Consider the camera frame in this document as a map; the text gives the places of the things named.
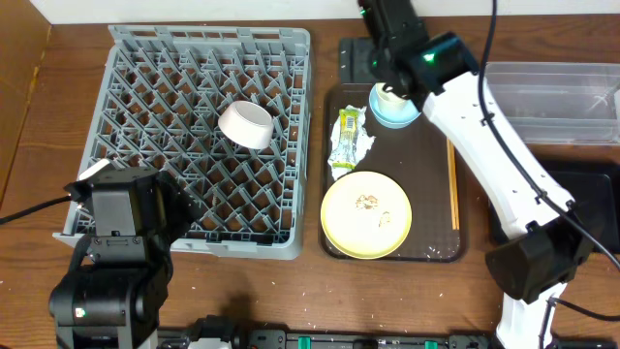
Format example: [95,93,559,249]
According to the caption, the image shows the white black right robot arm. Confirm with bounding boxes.
[358,0,601,348]

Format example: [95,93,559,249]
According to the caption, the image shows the white pink bowl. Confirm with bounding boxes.
[218,101,274,150]

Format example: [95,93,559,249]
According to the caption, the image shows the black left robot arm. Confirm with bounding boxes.
[48,167,200,348]

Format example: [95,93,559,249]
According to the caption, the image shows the black cable left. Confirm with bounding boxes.
[0,193,78,225]

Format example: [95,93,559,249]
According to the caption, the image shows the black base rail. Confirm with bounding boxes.
[158,315,492,349]

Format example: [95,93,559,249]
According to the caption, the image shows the white cup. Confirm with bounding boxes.
[376,82,409,112]

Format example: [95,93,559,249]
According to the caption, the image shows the dark brown tray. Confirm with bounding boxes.
[322,84,466,263]

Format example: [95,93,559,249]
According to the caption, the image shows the food scraps on plate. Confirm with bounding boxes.
[356,195,391,228]

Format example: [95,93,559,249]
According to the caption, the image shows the yellow green snack wrapper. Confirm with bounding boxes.
[327,105,376,180]

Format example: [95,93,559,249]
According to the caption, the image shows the clear plastic bin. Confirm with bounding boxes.
[485,62,619,145]

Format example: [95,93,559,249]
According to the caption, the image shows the black bin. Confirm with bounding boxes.
[486,156,620,255]

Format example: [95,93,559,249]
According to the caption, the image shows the yellow plate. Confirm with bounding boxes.
[320,172,413,260]

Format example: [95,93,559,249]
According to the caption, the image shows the grey dishwasher rack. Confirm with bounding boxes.
[80,25,312,260]

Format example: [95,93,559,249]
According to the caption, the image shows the light blue bowl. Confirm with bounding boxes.
[369,83,421,129]

